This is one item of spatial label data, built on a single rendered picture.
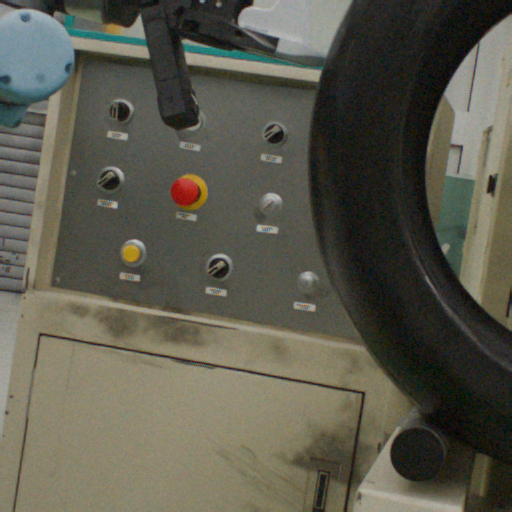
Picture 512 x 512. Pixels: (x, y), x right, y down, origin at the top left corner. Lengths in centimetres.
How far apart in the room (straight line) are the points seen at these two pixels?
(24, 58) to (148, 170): 82
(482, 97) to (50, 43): 919
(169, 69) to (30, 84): 16
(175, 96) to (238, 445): 75
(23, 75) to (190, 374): 83
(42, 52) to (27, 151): 922
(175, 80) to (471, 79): 905
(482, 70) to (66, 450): 854
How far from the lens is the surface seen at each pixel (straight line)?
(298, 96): 187
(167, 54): 122
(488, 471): 148
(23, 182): 1033
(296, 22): 120
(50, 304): 191
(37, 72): 111
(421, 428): 110
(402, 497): 111
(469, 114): 1021
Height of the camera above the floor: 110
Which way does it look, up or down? 3 degrees down
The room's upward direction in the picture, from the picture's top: 9 degrees clockwise
